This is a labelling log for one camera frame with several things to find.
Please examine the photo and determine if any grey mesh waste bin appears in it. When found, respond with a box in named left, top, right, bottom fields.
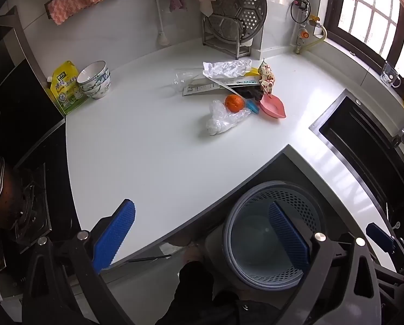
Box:
left=204, top=180, right=328, bottom=287

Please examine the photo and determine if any gas pipe valve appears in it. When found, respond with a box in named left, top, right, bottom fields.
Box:
left=293, top=24, right=309, bottom=55

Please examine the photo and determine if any small metal steamer plate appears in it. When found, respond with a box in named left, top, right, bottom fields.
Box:
left=205, top=14, right=250, bottom=41

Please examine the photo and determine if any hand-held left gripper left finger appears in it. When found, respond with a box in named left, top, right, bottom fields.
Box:
left=22, top=199, right=136, bottom=325

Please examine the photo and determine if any black gas stove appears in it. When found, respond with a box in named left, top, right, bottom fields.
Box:
left=0, top=57, right=70, bottom=244

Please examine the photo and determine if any glass mug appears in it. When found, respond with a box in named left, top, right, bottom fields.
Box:
left=381, top=61, right=402, bottom=89

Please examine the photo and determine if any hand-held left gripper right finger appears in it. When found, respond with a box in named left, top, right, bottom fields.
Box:
left=269, top=202, right=380, bottom=325

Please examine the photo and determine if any flat white cardboard package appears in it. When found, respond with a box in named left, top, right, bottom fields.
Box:
left=182, top=75, right=261, bottom=98

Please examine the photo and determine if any clear plastic bag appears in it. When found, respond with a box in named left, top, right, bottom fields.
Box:
left=205, top=100, right=252, bottom=137

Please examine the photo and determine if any white patterned bowl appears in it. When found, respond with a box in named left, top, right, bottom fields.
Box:
left=76, top=60, right=107, bottom=85
left=81, top=71, right=112, bottom=100

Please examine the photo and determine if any black looped cable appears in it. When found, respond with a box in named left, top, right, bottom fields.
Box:
left=290, top=0, right=312, bottom=24

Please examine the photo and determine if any white crumpled plastic bag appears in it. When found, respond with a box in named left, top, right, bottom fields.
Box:
left=202, top=59, right=253, bottom=81

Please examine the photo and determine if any black kitchen sink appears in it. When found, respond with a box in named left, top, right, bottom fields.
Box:
left=309, top=89, right=404, bottom=244

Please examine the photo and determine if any black cloth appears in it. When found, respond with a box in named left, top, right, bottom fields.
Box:
left=234, top=86, right=264, bottom=101

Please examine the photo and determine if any yellow gas hose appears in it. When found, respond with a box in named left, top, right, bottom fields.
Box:
left=309, top=15, right=328, bottom=53

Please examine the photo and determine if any orange peel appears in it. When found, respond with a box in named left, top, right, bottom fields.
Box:
left=225, top=95, right=246, bottom=113

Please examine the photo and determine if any yellow green seasoning pouch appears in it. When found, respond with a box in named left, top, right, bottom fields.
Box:
left=47, top=60, right=89, bottom=115

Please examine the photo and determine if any large perforated metal steamer tray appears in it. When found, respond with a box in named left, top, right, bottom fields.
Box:
left=209, top=0, right=268, bottom=41

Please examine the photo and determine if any clear plastic cup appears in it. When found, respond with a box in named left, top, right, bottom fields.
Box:
left=172, top=68, right=206, bottom=95

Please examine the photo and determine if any dark framed window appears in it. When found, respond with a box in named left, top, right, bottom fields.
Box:
left=324, top=0, right=404, bottom=85

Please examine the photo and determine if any pink leaf-shaped dish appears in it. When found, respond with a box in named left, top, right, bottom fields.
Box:
left=259, top=93, right=287, bottom=120

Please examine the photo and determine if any white-handled blue brush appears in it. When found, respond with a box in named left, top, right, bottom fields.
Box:
left=207, top=76, right=260, bottom=113

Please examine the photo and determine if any metal cooking pot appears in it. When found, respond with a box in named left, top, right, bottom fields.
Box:
left=0, top=152, right=23, bottom=224

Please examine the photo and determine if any printed snack wrapper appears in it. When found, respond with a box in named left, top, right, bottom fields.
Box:
left=257, top=59, right=276, bottom=96

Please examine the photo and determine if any metal dish rack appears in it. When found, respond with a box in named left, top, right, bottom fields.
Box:
left=202, top=14, right=253, bottom=60

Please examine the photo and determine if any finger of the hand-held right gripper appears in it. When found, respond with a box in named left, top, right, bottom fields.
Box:
left=365, top=222, right=404, bottom=278
left=373, top=263, right=404, bottom=287

